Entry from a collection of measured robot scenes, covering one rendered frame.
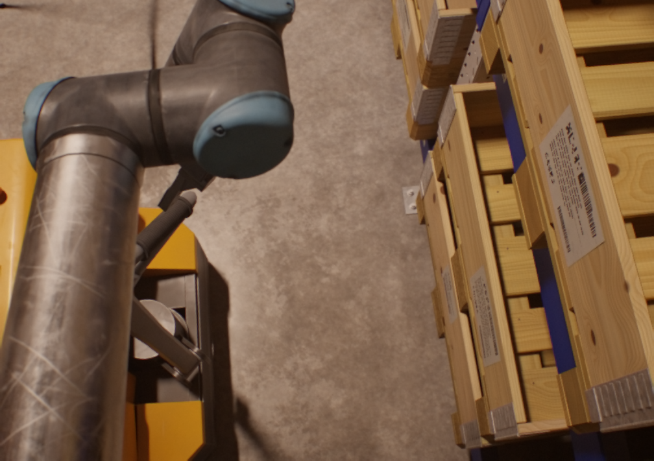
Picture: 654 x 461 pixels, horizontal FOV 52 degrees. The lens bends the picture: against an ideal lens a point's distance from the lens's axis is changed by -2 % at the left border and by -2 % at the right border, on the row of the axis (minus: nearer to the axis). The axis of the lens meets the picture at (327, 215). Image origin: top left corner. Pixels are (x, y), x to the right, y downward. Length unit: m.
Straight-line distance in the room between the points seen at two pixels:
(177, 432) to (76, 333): 1.60
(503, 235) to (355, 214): 0.88
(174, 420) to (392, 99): 1.47
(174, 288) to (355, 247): 0.69
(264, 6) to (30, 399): 0.41
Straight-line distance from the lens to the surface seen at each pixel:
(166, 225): 1.12
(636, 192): 1.24
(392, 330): 2.42
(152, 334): 1.54
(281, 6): 0.69
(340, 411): 2.37
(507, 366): 1.47
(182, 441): 2.06
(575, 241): 1.09
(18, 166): 1.78
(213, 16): 0.68
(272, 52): 0.65
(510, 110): 1.50
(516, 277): 1.72
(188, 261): 2.17
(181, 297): 2.18
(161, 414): 2.06
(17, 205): 1.74
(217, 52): 0.64
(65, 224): 0.53
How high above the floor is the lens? 2.36
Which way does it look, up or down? 69 degrees down
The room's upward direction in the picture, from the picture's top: 1 degrees clockwise
